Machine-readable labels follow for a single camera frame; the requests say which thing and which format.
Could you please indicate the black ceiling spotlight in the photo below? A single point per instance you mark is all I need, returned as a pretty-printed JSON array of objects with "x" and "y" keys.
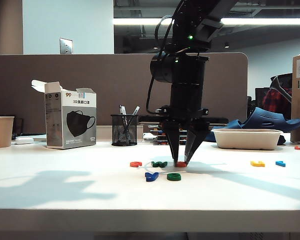
[{"x": 226, "y": 46}]

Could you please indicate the tan paper cup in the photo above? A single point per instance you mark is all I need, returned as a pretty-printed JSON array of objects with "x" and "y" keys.
[{"x": 1, "y": 132}]

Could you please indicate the black office chair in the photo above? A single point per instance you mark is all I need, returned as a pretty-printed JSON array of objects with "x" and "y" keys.
[{"x": 285, "y": 80}]

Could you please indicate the white ceiling light strip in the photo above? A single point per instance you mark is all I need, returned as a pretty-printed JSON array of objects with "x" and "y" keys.
[{"x": 265, "y": 21}]

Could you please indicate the blue letter y magnet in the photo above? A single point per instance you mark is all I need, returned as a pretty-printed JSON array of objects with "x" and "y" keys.
[{"x": 151, "y": 177}]

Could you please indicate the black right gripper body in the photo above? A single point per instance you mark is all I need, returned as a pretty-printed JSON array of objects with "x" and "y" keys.
[{"x": 185, "y": 115}]

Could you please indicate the silver capped pen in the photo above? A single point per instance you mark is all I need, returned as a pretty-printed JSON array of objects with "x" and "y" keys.
[{"x": 136, "y": 110}]

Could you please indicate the grey face mask box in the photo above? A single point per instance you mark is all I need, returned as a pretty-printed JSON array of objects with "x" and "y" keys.
[{"x": 72, "y": 120}]

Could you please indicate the black mesh pen holder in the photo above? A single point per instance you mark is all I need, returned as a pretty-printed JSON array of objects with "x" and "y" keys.
[{"x": 120, "y": 136}]

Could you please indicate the beige pulp food tray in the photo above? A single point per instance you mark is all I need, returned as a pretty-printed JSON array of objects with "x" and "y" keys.
[{"x": 247, "y": 140}]

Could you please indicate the orange letter g magnet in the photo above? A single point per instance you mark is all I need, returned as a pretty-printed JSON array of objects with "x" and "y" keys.
[{"x": 134, "y": 164}]

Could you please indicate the brown fabric desk partition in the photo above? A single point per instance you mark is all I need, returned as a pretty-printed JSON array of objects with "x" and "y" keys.
[{"x": 90, "y": 75}]

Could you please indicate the green letter O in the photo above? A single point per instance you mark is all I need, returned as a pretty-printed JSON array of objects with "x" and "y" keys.
[{"x": 173, "y": 177}]

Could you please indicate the light blue letter r magnet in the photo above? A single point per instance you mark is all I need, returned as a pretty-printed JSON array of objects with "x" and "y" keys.
[{"x": 281, "y": 164}]

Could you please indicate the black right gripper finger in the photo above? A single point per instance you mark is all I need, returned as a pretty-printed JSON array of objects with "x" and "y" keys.
[
  {"x": 174, "y": 140},
  {"x": 196, "y": 137}
]

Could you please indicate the yellow letter u magnet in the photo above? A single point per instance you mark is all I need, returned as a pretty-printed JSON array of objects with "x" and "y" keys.
[{"x": 255, "y": 164}]

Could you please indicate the black computer monitor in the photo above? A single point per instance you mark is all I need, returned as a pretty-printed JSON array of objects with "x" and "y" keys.
[{"x": 259, "y": 100}]

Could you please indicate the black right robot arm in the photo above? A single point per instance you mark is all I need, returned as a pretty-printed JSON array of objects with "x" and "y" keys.
[{"x": 187, "y": 75}]

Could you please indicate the white earbuds case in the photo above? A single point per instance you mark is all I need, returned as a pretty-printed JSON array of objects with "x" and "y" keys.
[{"x": 24, "y": 140}]

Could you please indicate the green letter w magnet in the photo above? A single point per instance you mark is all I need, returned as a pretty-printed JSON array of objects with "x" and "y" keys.
[{"x": 159, "y": 164}]

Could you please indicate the letter magnet blister pack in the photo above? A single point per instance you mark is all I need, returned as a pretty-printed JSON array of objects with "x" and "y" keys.
[
  {"x": 157, "y": 130},
  {"x": 160, "y": 138},
  {"x": 161, "y": 143},
  {"x": 161, "y": 134}
]

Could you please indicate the small white box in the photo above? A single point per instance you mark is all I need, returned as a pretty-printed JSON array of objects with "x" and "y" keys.
[{"x": 148, "y": 136}]

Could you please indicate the red letter O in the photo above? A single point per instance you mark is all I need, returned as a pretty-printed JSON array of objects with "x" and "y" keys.
[{"x": 181, "y": 165}]

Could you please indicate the navy blue foam slipper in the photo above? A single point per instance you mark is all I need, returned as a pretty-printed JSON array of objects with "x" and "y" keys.
[
  {"x": 265, "y": 117},
  {"x": 230, "y": 125}
]

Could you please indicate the metal wall switch plate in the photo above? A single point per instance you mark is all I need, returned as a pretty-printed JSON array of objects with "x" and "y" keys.
[{"x": 66, "y": 46}]

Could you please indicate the red plaid jacket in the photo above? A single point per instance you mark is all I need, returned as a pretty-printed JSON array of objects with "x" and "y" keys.
[{"x": 277, "y": 100}]

